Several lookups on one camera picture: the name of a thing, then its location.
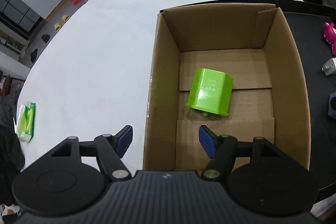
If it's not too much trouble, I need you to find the green plastic charger cube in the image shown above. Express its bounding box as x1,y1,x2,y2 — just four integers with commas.
185,68,234,116

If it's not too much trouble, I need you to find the lavender charger cube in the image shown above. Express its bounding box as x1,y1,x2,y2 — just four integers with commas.
327,92,336,119

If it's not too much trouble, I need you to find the brown cardboard box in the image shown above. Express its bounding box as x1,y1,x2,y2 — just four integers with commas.
142,2,312,172

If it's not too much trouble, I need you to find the green tissue packet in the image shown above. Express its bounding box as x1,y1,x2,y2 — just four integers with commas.
14,102,36,143

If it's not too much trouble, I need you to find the black slipper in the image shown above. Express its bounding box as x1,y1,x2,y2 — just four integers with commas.
30,48,38,63
41,34,51,44

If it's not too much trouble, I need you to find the yellow slipper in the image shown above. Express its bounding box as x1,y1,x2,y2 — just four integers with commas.
62,14,70,23
54,22,62,32

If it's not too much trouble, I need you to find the black shallow tray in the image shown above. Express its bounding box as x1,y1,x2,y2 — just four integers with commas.
159,0,336,193

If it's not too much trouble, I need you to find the magenta toy figurine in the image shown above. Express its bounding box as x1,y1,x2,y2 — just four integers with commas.
323,22,336,56

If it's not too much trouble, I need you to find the white usb wall charger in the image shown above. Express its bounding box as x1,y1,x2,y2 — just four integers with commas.
321,57,336,76

